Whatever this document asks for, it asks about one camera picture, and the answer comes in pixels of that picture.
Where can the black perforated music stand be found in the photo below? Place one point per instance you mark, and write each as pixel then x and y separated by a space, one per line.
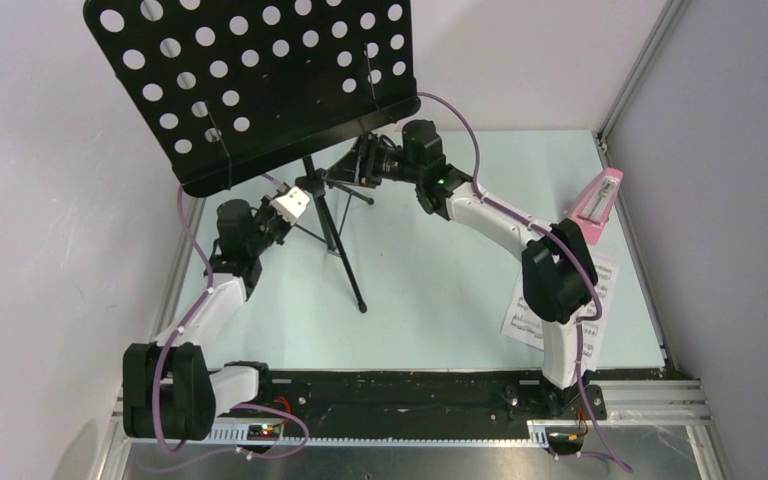
pixel 234 89

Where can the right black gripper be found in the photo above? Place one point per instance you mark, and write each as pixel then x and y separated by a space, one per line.
pixel 365 162

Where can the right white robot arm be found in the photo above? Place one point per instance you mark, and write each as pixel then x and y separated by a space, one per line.
pixel 559 277

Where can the white sheet music page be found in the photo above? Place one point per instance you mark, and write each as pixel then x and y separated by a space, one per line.
pixel 523 325

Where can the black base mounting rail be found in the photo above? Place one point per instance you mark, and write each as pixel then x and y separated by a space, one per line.
pixel 424 405

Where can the pink metronome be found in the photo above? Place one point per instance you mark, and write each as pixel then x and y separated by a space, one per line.
pixel 592 206

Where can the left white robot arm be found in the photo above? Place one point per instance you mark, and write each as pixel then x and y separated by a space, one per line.
pixel 173 388

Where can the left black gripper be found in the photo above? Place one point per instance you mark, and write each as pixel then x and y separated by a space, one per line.
pixel 266 208

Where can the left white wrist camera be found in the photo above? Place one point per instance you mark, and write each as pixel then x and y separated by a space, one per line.
pixel 291 205

